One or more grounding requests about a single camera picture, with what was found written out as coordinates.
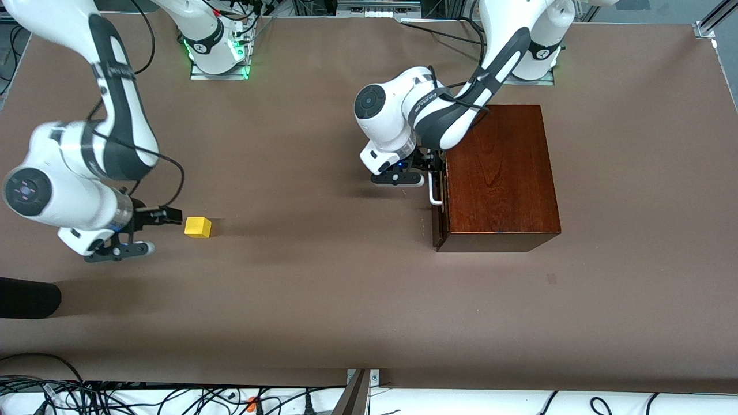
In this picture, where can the aluminium profile with bracket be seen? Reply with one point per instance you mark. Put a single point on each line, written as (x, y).
(712, 23)

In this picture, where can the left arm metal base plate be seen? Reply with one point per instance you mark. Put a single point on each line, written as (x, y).
(530, 82)

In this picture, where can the black cylindrical object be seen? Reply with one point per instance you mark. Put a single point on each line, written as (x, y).
(29, 298)

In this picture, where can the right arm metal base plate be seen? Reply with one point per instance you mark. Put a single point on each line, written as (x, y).
(219, 76)

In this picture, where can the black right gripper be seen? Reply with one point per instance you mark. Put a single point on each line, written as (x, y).
(142, 217)

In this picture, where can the orange plug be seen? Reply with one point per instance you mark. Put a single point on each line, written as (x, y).
(252, 403)

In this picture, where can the dark aluminium post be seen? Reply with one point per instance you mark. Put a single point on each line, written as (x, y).
(354, 397)

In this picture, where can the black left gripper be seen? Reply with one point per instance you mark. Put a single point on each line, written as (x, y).
(427, 159)

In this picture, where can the grey power strip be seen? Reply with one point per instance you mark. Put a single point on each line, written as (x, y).
(377, 10)

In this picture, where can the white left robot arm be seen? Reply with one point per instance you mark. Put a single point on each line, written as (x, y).
(392, 109)

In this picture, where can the yellow block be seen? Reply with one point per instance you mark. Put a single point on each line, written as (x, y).
(197, 227)

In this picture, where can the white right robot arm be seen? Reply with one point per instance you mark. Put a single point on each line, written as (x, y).
(57, 190)

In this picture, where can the brown table cover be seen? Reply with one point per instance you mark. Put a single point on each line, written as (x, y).
(288, 288)

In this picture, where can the dark brown wooden cabinet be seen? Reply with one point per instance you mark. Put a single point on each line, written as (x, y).
(501, 173)

